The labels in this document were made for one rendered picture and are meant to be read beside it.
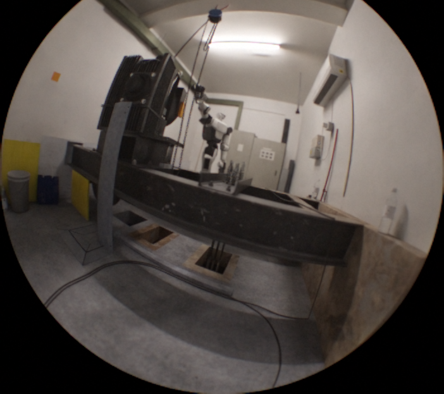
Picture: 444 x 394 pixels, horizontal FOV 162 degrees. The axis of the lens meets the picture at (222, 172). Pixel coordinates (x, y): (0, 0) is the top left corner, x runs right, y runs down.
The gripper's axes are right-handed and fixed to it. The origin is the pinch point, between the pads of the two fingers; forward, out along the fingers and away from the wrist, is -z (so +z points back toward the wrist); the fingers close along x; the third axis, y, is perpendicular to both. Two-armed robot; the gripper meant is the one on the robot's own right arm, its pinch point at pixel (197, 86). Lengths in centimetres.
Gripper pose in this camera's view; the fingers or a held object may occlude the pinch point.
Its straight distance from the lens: 141.2
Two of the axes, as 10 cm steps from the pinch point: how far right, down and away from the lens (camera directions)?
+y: 1.9, -9.8, -0.7
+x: -9.8, -1.9, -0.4
